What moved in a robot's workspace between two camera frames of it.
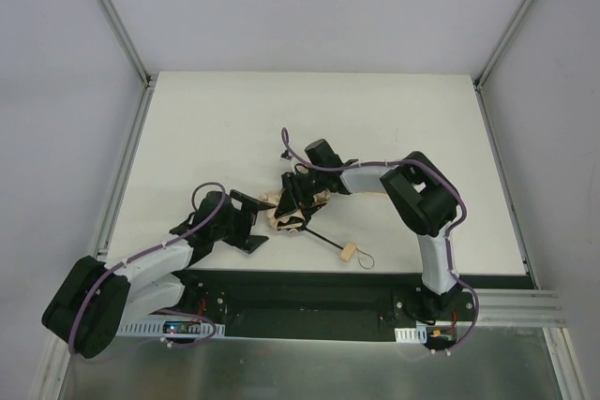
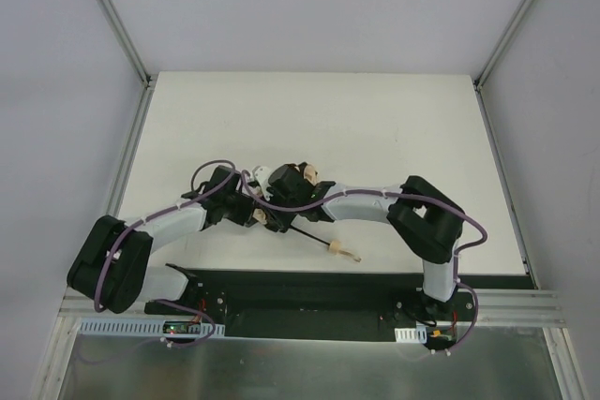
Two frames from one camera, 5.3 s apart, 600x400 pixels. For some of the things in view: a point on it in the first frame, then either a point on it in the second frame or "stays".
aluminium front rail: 511,307 stays
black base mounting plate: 329,304 stays
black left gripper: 244,223 -> 250,209
